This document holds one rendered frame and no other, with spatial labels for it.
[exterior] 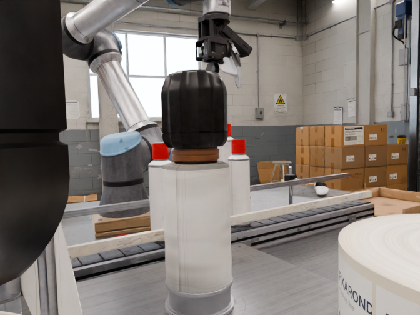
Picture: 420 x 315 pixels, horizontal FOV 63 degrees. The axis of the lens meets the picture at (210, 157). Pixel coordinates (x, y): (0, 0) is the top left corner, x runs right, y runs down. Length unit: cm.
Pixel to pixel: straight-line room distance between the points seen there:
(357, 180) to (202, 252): 404
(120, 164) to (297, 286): 62
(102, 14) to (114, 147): 37
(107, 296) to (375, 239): 38
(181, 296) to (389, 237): 25
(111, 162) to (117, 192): 9
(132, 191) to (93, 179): 509
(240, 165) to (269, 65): 641
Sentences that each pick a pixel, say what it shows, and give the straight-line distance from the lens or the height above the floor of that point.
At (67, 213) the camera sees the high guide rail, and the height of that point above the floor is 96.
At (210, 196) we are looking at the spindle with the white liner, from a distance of 40.
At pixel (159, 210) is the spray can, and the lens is 71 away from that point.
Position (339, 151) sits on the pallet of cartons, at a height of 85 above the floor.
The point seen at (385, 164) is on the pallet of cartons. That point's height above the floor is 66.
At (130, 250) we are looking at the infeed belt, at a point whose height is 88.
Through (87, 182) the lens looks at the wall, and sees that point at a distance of 610.
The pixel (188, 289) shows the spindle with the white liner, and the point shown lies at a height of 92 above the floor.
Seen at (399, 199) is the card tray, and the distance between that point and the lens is 149.
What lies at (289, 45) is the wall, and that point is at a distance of 750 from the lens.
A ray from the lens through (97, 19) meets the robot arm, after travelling 109.
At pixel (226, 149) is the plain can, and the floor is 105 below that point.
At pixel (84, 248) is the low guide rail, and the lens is 65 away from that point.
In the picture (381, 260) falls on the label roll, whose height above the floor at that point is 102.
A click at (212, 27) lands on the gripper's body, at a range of 98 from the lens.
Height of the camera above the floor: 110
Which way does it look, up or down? 4 degrees down
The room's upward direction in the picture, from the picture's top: 1 degrees counter-clockwise
